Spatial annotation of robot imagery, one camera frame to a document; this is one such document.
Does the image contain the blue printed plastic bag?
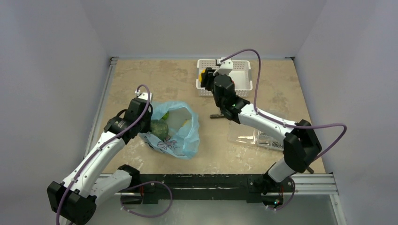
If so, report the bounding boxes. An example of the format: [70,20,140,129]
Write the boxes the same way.
[138,101,200,160]

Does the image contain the yellow fake fruit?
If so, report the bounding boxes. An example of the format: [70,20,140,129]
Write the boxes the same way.
[199,69,206,82]

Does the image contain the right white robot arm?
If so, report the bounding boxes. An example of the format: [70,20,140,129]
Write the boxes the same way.
[199,67,322,191]

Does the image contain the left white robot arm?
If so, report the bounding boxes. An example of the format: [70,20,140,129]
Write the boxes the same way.
[46,92,153,225]

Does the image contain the dark green fake broccoli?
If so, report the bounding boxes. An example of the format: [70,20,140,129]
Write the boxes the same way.
[151,119,169,141]

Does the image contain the green fake fruit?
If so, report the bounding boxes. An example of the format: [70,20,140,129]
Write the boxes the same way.
[161,112,169,120]

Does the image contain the white perforated plastic basket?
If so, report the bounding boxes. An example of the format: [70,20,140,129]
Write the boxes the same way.
[196,59,253,98]

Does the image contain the dark metal faucet tap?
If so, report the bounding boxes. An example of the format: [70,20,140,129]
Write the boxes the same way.
[210,113,224,119]

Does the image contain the clear plastic screw box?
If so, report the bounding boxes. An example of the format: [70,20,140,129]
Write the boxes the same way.
[228,121,283,151]

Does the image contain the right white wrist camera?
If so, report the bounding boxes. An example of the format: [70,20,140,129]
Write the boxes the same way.
[215,58,233,75]

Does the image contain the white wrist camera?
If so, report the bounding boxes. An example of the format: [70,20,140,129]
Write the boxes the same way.
[135,90,153,102]
[215,58,233,75]

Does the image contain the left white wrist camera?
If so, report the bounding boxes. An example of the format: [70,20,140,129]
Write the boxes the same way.
[135,90,153,102]

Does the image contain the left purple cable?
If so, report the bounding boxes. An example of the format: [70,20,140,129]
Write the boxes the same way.
[55,84,152,225]

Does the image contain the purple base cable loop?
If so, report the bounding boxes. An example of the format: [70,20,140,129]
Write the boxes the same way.
[120,181,173,218]

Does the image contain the black handled tool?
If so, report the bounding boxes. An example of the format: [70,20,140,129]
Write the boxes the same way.
[307,167,314,174]

